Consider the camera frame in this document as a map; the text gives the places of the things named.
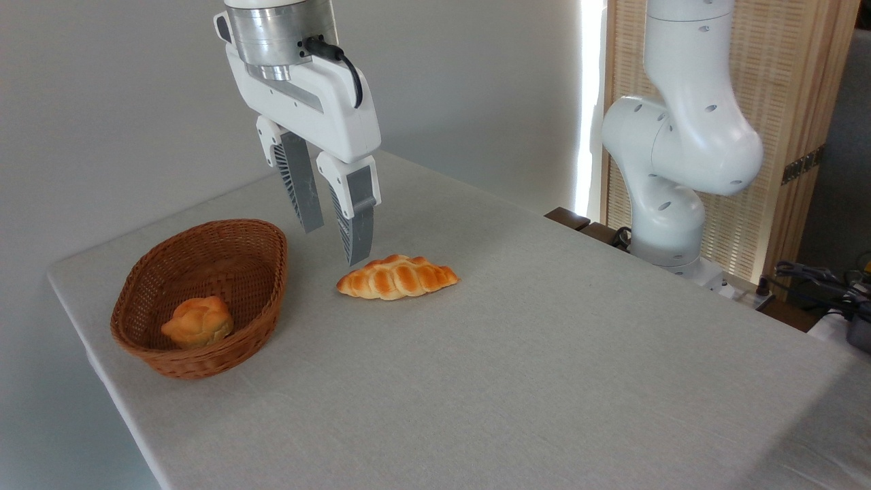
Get dark brown wooden furniture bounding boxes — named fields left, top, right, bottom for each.
left=544, top=208, right=634, bottom=252

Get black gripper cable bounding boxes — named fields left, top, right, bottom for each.
left=299, top=36, right=364, bottom=110

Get round knotted bread bun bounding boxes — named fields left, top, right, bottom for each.
left=161, top=296, right=234, bottom=350

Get grey tablecloth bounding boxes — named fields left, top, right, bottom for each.
left=46, top=151, right=871, bottom=490

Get black cable bundle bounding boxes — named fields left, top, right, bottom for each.
left=759, top=253, right=871, bottom=321

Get long braided bread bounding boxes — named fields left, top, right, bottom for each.
left=336, top=255, right=460, bottom=301

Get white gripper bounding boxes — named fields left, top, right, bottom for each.
left=225, top=48, right=382, bottom=267

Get brown wicker basket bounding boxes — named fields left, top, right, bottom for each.
left=110, top=218, right=289, bottom=380

